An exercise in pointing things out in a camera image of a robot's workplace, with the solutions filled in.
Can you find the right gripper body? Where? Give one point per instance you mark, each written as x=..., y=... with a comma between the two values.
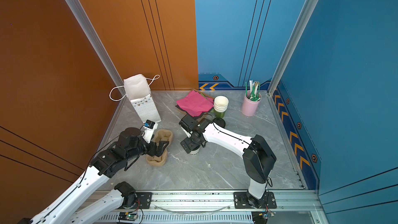
x=190, y=142

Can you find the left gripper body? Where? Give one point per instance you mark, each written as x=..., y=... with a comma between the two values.
x=150, y=148

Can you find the beige pulp cup carrier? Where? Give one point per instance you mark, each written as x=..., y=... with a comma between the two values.
x=160, y=135

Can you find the white takeout coffee cup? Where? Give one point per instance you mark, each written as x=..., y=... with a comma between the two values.
x=194, y=152

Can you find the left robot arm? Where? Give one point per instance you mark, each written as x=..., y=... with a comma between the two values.
x=131, y=144

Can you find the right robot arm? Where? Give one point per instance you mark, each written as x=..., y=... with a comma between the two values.
x=258, y=158

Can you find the stack of black lids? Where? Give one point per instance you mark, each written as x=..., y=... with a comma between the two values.
x=220, y=122

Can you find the pink napkin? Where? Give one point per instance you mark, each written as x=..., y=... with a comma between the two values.
x=195, y=104

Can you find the stack of paper cups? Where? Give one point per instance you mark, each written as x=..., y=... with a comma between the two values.
x=220, y=106

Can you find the white paper gift bag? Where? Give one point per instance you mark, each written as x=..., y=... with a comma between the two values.
x=137, y=91

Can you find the pink straw holder cup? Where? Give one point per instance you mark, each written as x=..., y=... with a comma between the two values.
x=249, y=107

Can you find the green circuit board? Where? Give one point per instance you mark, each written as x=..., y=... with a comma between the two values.
x=127, y=217

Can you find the bundle of wrapped straws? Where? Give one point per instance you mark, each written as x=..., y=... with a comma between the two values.
x=252, y=89

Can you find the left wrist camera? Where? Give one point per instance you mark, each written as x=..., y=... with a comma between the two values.
x=149, y=129

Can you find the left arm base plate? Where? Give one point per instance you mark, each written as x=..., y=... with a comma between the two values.
x=141, y=200

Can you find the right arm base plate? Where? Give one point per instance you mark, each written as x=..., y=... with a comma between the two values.
x=243, y=200

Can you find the aluminium front rail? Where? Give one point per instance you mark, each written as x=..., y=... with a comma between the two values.
x=217, y=207

